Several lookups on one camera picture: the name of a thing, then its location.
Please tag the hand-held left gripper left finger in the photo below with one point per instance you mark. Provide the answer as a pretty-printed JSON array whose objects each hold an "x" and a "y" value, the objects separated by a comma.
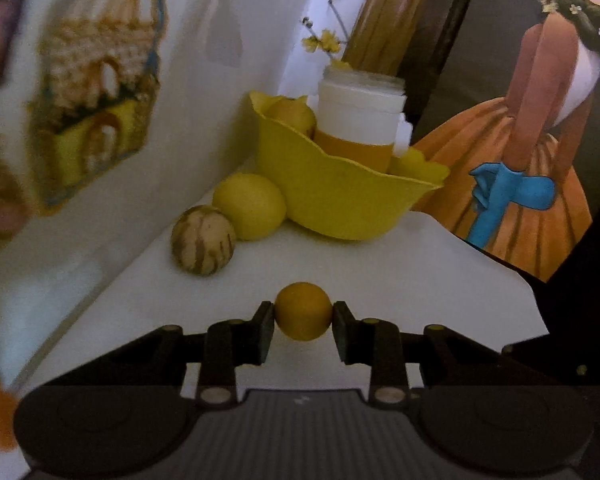
[{"x": 266, "y": 332}]

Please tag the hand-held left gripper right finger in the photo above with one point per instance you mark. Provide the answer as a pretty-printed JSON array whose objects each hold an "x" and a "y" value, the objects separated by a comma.
[{"x": 342, "y": 332}]

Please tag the small orange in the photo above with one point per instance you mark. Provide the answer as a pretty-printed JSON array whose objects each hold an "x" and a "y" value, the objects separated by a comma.
[{"x": 302, "y": 312}]

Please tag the yellow wavy plastic bowl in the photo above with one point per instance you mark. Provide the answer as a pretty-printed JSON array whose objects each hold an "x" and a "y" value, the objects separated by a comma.
[{"x": 340, "y": 200}]

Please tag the white cartoon printed tablecloth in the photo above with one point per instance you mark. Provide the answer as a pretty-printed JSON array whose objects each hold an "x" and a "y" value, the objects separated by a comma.
[{"x": 380, "y": 270}]

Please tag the striped pepino melon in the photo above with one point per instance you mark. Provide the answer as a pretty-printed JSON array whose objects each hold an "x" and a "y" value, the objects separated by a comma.
[{"x": 202, "y": 241}]

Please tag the large yellow lemon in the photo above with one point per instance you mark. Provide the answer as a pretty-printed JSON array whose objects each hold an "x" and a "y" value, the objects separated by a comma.
[{"x": 250, "y": 205}]

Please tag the white jar with orange label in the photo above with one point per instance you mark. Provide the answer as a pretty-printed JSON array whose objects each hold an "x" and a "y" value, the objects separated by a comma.
[{"x": 355, "y": 120}]

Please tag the small lemon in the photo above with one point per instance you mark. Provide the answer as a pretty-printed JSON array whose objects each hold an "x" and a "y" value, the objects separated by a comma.
[{"x": 292, "y": 115}]

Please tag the brown striped house sticker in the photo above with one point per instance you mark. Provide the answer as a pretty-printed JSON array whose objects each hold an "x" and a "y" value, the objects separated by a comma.
[{"x": 100, "y": 90}]

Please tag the yellow flower sprig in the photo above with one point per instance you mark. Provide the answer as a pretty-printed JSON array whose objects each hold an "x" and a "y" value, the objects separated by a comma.
[{"x": 325, "y": 37}]

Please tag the orange dress wall poster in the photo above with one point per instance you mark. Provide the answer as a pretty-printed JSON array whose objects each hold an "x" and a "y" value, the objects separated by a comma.
[{"x": 525, "y": 160}]

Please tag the dark wooden frame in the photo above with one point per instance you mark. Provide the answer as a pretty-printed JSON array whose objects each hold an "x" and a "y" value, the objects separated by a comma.
[{"x": 445, "y": 35}]

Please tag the wooden post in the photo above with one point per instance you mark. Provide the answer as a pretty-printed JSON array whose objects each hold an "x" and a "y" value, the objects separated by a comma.
[{"x": 385, "y": 15}]

